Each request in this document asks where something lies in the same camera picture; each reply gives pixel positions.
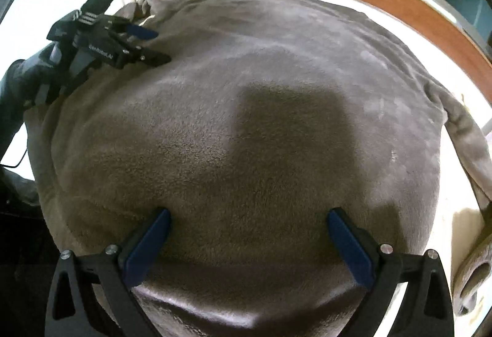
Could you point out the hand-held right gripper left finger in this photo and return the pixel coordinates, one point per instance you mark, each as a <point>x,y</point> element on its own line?
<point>148,244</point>

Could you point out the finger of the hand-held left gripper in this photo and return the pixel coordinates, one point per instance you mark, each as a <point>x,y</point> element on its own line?
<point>148,59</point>
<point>140,32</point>

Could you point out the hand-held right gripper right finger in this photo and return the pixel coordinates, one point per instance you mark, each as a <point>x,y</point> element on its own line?
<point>349,244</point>

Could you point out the brown fleece garment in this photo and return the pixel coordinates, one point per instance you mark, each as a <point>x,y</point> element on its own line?
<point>250,129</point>

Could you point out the beige paw print blanket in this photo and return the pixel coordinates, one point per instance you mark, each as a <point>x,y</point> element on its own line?
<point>467,233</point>

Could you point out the person's dark clothing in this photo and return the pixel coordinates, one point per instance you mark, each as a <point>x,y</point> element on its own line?
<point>23,244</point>

